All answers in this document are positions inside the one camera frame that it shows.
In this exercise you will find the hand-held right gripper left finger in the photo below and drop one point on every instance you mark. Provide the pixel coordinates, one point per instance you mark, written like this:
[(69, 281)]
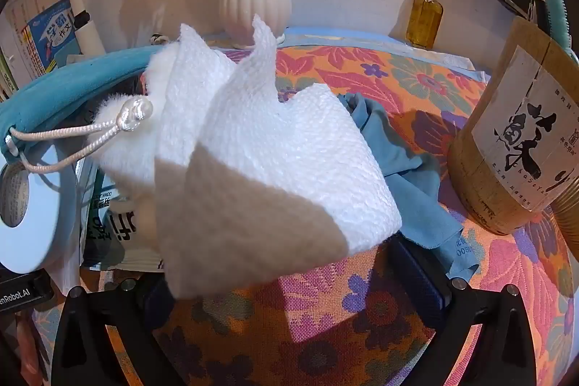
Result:
[(156, 304)]

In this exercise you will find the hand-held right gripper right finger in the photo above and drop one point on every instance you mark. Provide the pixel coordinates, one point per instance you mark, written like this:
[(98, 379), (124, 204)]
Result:
[(420, 277)]

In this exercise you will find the blue microfiber cloth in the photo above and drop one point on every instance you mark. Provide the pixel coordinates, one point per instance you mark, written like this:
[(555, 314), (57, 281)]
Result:
[(407, 187)]

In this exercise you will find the white paper towel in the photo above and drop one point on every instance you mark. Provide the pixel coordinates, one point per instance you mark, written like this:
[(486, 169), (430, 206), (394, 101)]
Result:
[(271, 142)]

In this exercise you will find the wet wipes packet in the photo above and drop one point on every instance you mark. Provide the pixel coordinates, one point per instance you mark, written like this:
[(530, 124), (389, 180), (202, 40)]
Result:
[(117, 227)]

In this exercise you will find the white furry plush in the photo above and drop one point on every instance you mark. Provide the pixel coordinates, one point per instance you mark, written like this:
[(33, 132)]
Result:
[(120, 155)]

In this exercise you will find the gold ribbed metal object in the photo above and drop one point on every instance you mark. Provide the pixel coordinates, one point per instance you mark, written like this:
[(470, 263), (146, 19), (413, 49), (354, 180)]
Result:
[(567, 200)]

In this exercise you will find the floral tablecloth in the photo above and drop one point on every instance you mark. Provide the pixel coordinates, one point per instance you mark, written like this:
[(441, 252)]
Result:
[(384, 69)]

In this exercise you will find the row of upright books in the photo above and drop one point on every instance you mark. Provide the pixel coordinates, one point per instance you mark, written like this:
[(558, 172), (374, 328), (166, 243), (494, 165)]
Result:
[(49, 38)]

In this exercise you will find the yellow glass bottle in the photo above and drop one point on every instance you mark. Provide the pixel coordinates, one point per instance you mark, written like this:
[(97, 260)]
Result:
[(423, 19)]

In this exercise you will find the small black white object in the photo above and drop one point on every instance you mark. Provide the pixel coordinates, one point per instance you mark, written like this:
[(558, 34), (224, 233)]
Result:
[(160, 39)]

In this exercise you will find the teal comb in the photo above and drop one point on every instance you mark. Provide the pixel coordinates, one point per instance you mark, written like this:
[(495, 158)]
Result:
[(554, 6)]

